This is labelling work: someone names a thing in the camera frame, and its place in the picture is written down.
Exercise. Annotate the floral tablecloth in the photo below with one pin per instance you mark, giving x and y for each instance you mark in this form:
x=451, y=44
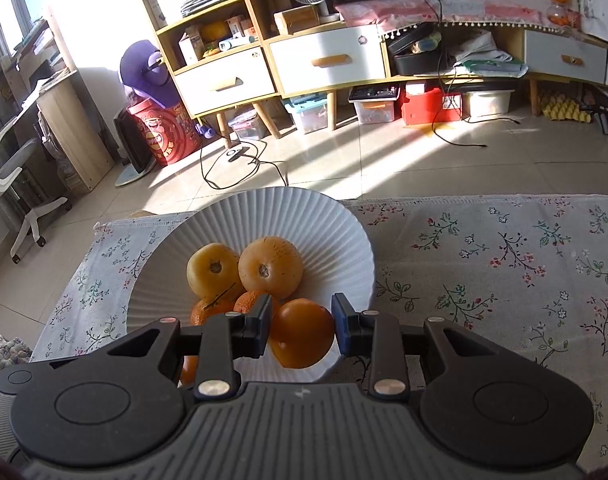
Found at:
x=484, y=270

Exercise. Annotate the white printed cloth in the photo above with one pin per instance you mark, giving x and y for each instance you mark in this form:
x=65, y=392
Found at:
x=596, y=10

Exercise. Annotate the purple plush toy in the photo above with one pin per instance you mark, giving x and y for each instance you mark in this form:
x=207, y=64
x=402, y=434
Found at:
x=143, y=70

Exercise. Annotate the tall wooden shelf cabinet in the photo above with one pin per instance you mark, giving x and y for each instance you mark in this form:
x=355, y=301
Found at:
x=158, y=35

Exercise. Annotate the pile of papers and bags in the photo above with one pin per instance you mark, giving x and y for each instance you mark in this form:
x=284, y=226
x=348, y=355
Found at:
x=484, y=65

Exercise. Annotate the white plastic bin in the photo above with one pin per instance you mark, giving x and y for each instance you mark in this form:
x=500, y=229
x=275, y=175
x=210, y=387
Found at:
x=489, y=105

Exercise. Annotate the mandarin with twig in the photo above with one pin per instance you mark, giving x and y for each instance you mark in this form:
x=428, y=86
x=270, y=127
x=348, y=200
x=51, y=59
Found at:
x=206, y=312

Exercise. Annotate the pink fringed cloth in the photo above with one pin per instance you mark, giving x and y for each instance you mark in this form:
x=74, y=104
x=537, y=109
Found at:
x=384, y=12

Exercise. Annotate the clear storage bin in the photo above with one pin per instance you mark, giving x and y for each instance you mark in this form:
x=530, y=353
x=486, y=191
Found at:
x=309, y=117

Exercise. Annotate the black storage box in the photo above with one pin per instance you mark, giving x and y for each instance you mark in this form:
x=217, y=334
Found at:
x=414, y=62

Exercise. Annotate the white office chair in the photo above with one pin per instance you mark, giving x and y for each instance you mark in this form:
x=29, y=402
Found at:
x=13, y=160

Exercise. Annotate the black flat panel heater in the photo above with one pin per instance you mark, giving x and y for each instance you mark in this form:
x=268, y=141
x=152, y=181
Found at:
x=133, y=145

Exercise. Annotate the small purple toy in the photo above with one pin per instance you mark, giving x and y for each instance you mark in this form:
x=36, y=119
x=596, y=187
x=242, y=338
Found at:
x=205, y=131

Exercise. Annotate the clear plastic box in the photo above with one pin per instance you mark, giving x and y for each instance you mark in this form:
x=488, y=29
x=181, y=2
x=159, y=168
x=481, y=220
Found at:
x=249, y=127

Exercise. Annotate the low wooden sideboard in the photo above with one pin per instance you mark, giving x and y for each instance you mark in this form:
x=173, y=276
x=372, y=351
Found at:
x=332, y=110

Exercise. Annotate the red storage box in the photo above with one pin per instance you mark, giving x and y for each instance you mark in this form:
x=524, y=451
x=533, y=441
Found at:
x=424, y=107

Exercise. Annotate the small wooden box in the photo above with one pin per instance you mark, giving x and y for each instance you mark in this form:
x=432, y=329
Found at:
x=296, y=17

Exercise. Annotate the clear bin black lid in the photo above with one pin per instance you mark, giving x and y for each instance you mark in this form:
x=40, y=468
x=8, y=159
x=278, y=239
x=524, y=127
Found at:
x=374, y=110

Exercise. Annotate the large golden pear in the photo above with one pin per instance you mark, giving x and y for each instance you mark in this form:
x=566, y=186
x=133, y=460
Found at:
x=271, y=265

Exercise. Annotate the white ribbed plate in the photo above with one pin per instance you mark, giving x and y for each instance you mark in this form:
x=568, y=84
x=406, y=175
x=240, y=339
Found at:
x=304, y=220

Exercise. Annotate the white carton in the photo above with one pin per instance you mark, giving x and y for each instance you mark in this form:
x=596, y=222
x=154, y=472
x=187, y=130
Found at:
x=188, y=50

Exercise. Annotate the pale yellow pear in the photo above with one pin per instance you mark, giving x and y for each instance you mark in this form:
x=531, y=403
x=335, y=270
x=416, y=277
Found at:
x=208, y=267

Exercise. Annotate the light wooden desk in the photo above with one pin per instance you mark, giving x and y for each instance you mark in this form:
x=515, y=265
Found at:
x=78, y=135

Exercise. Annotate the orange tomato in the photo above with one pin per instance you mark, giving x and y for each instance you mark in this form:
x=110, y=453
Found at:
x=188, y=370
x=301, y=332

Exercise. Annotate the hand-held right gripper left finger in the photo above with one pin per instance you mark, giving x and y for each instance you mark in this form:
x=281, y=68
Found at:
x=264, y=325

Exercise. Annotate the knitted seat cushion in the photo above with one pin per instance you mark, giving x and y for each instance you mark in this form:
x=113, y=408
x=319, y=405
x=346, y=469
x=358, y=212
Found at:
x=3, y=357

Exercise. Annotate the yellow egg tray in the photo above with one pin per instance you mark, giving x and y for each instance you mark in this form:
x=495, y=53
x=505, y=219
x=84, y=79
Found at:
x=564, y=110

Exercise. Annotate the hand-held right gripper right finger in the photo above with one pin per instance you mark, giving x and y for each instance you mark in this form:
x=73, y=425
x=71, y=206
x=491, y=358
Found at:
x=343, y=325

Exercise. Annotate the red gift bucket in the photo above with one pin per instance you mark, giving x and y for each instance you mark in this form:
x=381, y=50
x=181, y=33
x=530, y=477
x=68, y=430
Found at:
x=158, y=135

